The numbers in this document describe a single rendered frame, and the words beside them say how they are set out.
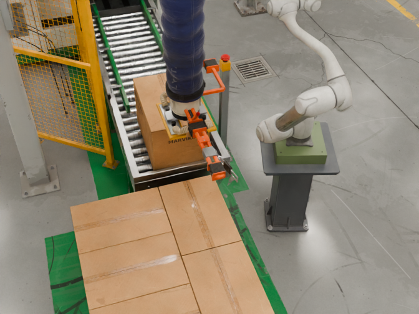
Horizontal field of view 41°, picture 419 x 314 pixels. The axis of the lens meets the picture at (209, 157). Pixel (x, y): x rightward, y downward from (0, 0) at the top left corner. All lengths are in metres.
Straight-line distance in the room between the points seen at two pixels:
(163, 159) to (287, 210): 1.01
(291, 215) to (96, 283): 1.59
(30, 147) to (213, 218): 1.59
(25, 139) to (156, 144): 1.13
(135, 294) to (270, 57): 3.40
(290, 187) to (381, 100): 1.95
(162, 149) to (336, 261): 1.51
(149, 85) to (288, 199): 1.29
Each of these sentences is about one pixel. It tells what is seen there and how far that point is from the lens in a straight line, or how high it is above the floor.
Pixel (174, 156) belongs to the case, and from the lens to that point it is 3.83.
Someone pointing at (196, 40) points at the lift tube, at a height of 1.75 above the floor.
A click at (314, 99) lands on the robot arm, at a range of 2.99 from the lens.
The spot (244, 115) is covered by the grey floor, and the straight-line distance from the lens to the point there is 5.21.
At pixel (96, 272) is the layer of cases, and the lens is 3.45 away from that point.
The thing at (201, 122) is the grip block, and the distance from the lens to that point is 3.17.
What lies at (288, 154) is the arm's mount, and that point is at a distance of 3.67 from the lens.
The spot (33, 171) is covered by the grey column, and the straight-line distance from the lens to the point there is 4.62.
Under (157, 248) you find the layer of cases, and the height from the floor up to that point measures 0.54.
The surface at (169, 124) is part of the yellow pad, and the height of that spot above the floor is 1.17.
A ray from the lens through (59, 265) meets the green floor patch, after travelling 4.20.
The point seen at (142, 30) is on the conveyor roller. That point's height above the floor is 0.52.
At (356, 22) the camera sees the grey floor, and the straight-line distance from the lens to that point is 6.77.
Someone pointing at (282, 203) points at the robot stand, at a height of 0.28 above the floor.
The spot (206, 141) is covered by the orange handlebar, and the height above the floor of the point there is 1.28.
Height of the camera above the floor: 3.38
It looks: 45 degrees down
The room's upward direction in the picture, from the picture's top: 1 degrees clockwise
